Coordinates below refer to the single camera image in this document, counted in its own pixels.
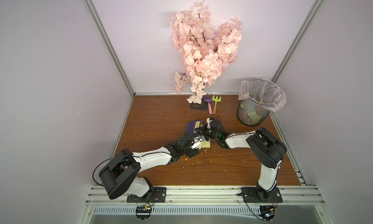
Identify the green rake wooden handle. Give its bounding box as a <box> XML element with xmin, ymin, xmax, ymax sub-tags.
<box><xmin>212</xmin><ymin>95</ymin><xmax>221</xmax><ymax>115</ymax></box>

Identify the purple fork pink handle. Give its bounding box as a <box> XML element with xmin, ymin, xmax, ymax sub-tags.
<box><xmin>203</xmin><ymin>94</ymin><xmax>213</xmax><ymax>115</ymax></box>

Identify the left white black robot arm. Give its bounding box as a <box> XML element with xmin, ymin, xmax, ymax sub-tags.
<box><xmin>94</xmin><ymin>133</ymin><xmax>205</xmax><ymax>202</ymax></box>

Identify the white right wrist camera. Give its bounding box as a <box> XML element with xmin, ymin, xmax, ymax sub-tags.
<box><xmin>207</xmin><ymin>117</ymin><xmax>215</xmax><ymax>128</ymax></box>

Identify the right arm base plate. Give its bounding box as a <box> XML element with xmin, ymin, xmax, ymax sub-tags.
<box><xmin>238</xmin><ymin>187</ymin><xmax>283</xmax><ymax>203</ymax></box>

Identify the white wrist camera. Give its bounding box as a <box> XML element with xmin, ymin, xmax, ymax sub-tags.
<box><xmin>207</xmin><ymin>117</ymin><xmax>215</xmax><ymax>128</ymax></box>
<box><xmin>191</xmin><ymin>140</ymin><xmax>210</xmax><ymax>150</ymax></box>

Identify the yellow sticky note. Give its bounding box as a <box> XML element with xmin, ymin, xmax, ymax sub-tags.
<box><xmin>199</xmin><ymin>140</ymin><xmax>211</xmax><ymax>149</ymax></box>

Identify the dark blue book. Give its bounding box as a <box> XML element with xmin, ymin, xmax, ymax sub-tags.
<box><xmin>185</xmin><ymin>119</ymin><xmax>203</xmax><ymax>138</ymax></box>

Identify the aluminium front rail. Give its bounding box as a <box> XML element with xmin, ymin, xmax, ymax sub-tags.
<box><xmin>85</xmin><ymin>186</ymin><xmax>325</xmax><ymax>205</ymax></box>

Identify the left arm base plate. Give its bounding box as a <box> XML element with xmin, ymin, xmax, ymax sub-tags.
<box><xmin>126</xmin><ymin>187</ymin><xmax>167</xmax><ymax>203</ymax></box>

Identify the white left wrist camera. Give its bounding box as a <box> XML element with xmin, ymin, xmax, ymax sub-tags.
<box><xmin>191</xmin><ymin>140</ymin><xmax>210</xmax><ymax>150</ymax></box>

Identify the clear plastic bin liner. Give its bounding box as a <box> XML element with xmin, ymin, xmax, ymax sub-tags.
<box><xmin>238</xmin><ymin>78</ymin><xmax>287</xmax><ymax>112</ymax></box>

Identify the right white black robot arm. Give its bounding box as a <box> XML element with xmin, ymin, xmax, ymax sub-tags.
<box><xmin>195</xmin><ymin>119</ymin><xmax>287</xmax><ymax>199</ymax></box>

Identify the pink cherry blossom tree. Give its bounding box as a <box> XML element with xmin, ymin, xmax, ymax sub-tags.
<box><xmin>170</xmin><ymin>1</ymin><xmax>242</xmax><ymax>104</ymax></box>

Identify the black mesh trash bin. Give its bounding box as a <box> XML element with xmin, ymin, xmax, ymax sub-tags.
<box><xmin>236</xmin><ymin>79</ymin><xmax>277</xmax><ymax>127</ymax></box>

